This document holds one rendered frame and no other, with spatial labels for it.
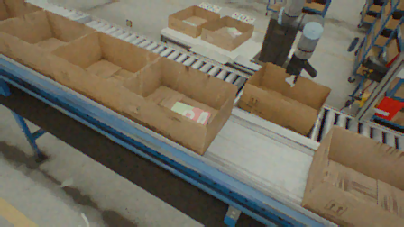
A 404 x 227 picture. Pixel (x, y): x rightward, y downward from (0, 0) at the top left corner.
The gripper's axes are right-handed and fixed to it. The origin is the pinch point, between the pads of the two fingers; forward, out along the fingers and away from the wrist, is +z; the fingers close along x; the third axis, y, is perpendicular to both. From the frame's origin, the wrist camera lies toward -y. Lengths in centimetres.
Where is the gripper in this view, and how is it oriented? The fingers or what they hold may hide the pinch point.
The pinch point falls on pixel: (293, 85)
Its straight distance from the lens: 158.3
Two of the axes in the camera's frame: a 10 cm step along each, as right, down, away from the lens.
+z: -0.7, 6.7, 7.4
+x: -4.8, 6.2, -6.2
